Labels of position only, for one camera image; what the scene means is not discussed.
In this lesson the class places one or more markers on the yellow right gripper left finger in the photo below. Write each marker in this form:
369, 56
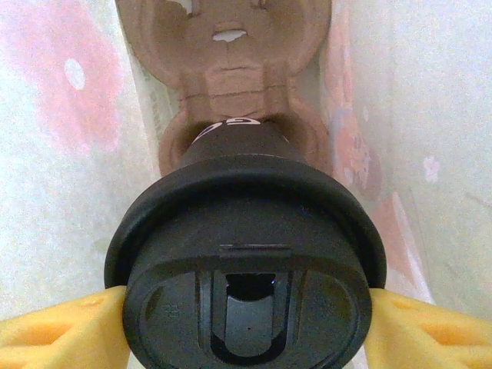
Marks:
57, 338

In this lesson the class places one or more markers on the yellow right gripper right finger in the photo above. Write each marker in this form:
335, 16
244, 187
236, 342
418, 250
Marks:
430, 338

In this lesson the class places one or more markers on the white printed paper bag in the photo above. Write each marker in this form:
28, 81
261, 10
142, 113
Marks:
57, 173

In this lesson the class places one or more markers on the black plastic coffee lid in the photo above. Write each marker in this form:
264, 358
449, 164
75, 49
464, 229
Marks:
246, 215

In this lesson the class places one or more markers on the black paper coffee cup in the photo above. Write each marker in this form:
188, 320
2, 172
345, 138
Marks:
238, 142

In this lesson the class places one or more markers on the brown pulp cup carrier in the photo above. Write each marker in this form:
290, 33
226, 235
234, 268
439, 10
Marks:
238, 80

